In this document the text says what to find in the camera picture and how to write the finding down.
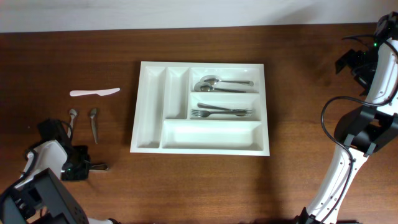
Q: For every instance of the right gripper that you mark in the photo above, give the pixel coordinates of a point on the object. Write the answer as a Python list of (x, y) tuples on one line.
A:
[(347, 59)]

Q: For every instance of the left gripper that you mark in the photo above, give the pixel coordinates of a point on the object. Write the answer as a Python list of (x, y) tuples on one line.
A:
[(84, 167)]

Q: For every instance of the small silver teaspoon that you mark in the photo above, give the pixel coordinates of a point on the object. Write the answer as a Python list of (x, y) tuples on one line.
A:
[(92, 116), (73, 114)]

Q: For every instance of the white plastic knife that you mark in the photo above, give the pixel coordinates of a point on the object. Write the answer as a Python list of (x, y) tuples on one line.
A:
[(104, 92)]

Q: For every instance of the silver fork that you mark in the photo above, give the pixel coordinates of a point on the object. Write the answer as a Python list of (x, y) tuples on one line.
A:
[(206, 106), (206, 113)]

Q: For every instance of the large silver spoon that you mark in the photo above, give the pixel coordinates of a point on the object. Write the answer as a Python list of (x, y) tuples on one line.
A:
[(212, 79), (206, 87)]

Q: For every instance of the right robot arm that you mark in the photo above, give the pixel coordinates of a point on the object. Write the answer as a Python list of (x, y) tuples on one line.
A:
[(365, 130)]

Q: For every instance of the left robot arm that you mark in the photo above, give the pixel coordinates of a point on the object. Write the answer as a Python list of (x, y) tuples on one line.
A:
[(40, 189)]

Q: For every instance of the white cutlery tray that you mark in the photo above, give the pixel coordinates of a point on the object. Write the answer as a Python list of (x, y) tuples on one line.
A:
[(165, 96)]

